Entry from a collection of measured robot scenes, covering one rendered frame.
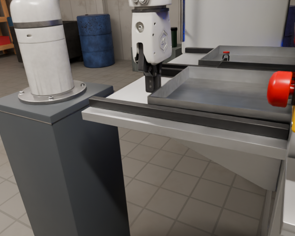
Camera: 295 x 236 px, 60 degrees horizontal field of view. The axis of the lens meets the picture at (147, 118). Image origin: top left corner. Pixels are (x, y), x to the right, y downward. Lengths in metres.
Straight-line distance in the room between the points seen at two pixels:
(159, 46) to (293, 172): 0.32
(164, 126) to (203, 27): 1.01
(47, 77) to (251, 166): 0.54
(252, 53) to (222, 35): 0.40
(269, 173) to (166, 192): 1.15
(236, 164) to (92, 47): 4.31
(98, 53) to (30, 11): 4.05
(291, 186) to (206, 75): 0.45
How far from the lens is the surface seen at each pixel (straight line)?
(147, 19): 0.51
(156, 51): 0.52
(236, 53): 1.06
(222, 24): 1.42
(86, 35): 4.73
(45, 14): 0.71
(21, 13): 0.72
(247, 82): 0.72
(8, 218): 1.76
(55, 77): 0.73
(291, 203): 0.34
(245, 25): 1.41
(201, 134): 0.45
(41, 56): 0.72
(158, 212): 1.54
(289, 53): 1.05
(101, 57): 4.76
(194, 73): 0.75
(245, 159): 0.56
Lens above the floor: 1.10
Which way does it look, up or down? 25 degrees down
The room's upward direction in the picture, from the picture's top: 3 degrees counter-clockwise
